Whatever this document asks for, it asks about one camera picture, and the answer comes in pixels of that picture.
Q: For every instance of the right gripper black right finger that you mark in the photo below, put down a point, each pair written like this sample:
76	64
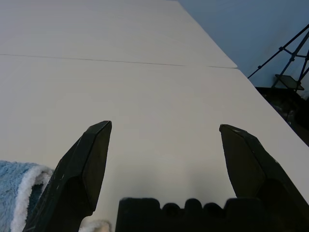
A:
251	164

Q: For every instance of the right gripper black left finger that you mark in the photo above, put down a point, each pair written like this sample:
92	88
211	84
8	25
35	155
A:
72	174

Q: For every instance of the blue fluffy rag white trim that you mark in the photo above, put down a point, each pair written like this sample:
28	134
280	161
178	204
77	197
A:
12	188

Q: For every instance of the black camera tripod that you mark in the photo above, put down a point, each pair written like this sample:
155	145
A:
280	49

